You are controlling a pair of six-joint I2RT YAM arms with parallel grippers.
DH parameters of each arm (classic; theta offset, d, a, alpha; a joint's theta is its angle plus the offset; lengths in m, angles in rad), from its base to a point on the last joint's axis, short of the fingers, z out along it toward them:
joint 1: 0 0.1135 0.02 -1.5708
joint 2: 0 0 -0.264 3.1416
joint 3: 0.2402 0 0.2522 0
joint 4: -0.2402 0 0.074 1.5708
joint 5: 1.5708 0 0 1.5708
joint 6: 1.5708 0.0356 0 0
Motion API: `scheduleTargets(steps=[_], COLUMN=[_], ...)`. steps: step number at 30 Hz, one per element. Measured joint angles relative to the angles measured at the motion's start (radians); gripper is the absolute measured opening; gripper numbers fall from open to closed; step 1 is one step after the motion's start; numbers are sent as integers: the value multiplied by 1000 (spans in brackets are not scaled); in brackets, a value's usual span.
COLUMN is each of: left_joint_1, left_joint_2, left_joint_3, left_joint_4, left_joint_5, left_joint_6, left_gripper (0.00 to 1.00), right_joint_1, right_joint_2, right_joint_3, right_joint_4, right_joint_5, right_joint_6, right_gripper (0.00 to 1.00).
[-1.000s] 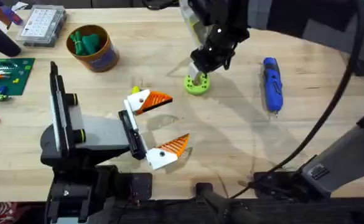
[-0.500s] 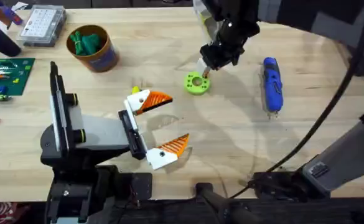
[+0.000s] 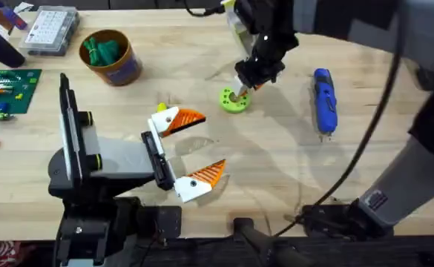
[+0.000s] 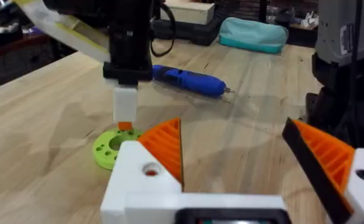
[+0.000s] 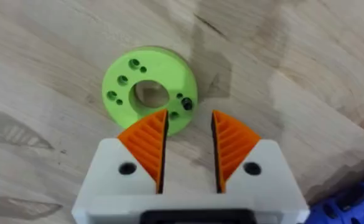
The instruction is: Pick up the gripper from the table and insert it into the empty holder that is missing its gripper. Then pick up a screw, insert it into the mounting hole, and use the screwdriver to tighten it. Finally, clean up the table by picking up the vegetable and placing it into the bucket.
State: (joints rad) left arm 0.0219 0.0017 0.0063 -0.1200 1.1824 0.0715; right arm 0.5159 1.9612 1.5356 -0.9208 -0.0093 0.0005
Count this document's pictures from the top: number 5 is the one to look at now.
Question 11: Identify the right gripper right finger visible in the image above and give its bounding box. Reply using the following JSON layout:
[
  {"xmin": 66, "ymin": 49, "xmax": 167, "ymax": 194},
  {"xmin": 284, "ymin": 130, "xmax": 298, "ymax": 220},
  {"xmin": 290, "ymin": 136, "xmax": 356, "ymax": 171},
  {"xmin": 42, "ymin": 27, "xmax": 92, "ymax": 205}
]
[{"xmin": 211, "ymin": 110, "xmax": 310, "ymax": 222}]

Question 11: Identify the black screw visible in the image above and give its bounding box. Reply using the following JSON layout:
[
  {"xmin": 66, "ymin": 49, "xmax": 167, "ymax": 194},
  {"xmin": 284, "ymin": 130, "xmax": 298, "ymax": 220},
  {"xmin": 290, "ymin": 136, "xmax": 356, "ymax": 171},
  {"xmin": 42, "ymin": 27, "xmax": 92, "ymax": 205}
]
[{"xmin": 181, "ymin": 97, "xmax": 194, "ymax": 111}]

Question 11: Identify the green disc with holes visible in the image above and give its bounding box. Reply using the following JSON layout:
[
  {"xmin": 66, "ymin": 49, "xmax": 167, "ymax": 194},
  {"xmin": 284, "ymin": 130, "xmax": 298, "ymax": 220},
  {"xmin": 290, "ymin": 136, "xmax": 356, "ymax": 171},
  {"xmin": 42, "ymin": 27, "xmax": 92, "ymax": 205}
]
[{"xmin": 101, "ymin": 46, "xmax": 198, "ymax": 136}]

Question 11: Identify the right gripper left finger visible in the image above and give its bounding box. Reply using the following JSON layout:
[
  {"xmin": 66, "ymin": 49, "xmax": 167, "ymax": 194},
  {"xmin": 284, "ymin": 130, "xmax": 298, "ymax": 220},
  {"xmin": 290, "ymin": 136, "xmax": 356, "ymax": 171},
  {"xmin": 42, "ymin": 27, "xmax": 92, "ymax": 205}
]
[{"xmin": 72, "ymin": 109, "xmax": 169, "ymax": 222}]

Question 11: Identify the blue electric screwdriver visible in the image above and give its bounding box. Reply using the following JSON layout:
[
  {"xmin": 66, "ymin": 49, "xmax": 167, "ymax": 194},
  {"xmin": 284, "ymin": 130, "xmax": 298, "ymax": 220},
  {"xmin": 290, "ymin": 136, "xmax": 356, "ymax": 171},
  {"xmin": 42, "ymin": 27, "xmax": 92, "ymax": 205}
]
[{"xmin": 305, "ymin": 182, "xmax": 364, "ymax": 224}]

